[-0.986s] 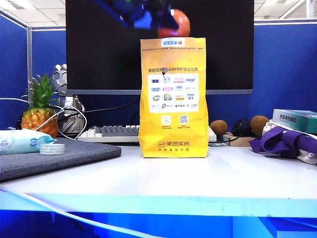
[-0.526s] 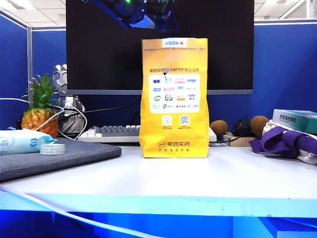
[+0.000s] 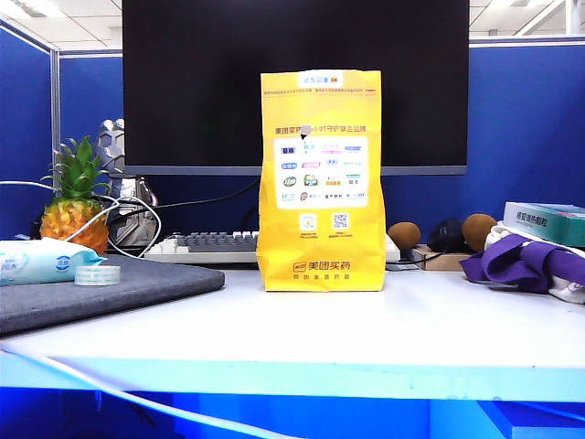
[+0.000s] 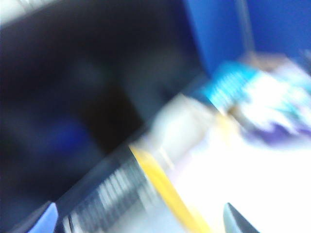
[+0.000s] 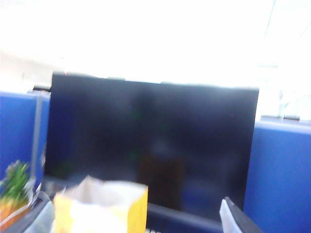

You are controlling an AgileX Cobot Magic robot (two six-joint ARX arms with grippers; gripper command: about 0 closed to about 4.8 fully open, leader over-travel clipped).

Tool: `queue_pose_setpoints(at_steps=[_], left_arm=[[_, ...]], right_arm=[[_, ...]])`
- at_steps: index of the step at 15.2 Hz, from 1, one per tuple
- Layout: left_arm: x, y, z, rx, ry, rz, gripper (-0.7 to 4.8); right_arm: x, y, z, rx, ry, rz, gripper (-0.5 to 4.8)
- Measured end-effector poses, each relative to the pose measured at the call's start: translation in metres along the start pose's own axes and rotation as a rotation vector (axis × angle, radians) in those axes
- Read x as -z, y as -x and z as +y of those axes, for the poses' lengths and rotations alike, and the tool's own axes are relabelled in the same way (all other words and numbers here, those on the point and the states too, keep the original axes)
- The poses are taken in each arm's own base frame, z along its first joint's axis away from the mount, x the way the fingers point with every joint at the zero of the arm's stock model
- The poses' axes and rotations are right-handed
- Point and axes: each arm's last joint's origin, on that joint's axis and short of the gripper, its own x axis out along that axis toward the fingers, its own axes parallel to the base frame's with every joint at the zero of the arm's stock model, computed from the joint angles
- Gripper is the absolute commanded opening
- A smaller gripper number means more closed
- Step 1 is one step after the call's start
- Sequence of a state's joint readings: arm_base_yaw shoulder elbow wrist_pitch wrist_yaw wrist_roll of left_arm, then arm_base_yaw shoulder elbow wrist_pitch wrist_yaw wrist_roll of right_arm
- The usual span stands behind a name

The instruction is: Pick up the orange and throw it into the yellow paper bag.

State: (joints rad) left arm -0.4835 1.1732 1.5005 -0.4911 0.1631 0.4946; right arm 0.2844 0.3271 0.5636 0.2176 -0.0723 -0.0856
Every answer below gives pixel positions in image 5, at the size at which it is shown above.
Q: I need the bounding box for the black computer monitor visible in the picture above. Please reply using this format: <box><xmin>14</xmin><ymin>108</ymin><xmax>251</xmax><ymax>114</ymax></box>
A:
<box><xmin>43</xmin><ymin>71</ymin><xmax>260</xmax><ymax>230</ymax></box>

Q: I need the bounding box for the yellow printed paper bag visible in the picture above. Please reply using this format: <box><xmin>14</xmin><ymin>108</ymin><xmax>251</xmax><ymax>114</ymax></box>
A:
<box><xmin>52</xmin><ymin>176</ymin><xmax>149</xmax><ymax>233</ymax></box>

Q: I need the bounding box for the gray partition post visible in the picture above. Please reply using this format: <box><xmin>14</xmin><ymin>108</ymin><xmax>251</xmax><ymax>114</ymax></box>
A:
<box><xmin>31</xmin><ymin>93</ymin><xmax>44</xmax><ymax>178</ymax></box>

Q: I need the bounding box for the small pineapple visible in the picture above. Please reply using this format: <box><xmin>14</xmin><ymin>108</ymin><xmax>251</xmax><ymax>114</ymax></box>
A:
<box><xmin>0</xmin><ymin>160</ymin><xmax>32</xmax><ymax>224</ymax></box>

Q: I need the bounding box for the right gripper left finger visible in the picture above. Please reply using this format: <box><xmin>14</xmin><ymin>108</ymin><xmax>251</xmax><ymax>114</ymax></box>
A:
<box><xmin>0</xmin><ymin>200</ymin><xmax>55</xmax><ymax>233</ymax></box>

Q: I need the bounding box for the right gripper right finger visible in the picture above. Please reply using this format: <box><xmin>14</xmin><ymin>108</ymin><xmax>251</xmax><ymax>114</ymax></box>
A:
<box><xmin>219</xmin><ymin>196</ymin><xmax>265</xmax><ymax>233</ymax></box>

